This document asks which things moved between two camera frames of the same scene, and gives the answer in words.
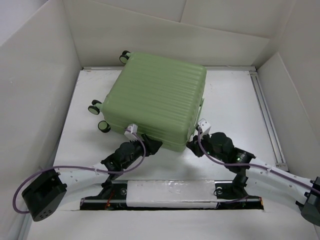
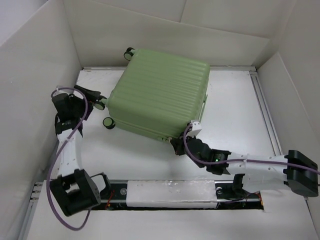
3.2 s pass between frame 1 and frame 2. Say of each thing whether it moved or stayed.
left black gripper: moved
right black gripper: moved
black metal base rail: stayed
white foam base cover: stayed
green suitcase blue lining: stayed
